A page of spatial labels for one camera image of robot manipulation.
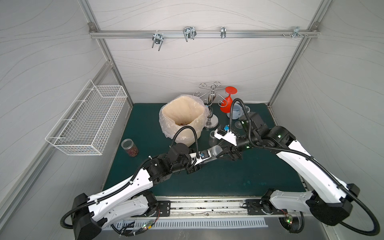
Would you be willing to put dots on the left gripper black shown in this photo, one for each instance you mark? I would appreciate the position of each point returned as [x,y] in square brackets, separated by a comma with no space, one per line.
[193,163]

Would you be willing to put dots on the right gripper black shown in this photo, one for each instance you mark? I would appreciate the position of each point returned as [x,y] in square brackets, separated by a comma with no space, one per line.
[237,148]

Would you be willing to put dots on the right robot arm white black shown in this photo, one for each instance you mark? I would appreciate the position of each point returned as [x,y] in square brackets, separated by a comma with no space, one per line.
[330,200]

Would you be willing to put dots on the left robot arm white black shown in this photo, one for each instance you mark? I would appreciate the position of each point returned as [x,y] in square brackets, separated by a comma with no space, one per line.
[131,197]

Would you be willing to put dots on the clear wine glass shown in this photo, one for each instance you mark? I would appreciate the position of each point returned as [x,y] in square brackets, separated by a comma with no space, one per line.
[238,124]

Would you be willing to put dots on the chrome glass holder stand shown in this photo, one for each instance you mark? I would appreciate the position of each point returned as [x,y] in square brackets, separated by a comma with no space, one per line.
[209,98]

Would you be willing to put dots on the red plastic wine glass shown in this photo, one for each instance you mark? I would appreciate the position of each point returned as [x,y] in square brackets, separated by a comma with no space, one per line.
[225,105]

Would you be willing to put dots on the cream trash bin with bag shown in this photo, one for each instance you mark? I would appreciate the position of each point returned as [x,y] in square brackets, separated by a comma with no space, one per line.
[185,110]

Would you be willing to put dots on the white vent strip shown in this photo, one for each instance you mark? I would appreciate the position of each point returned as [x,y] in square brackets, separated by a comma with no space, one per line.
[213,223]

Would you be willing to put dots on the metal hook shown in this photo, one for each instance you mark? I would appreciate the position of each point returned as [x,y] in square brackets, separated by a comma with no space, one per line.
[158,39]
[223,32]
[189,33]

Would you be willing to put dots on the metal hook right end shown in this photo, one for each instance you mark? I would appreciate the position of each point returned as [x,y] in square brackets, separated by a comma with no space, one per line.
[296,34]

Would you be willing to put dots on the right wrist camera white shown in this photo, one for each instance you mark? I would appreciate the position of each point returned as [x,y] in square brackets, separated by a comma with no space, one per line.
[224,133]

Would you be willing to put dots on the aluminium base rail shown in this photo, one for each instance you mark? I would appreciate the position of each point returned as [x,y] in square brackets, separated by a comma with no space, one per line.
[207,207]

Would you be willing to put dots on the white wire basket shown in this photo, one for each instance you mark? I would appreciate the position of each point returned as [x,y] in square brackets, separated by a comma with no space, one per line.
[85,127]

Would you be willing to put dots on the aluminium top rail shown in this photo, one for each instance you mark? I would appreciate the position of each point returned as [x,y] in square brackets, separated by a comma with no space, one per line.
[201,34]

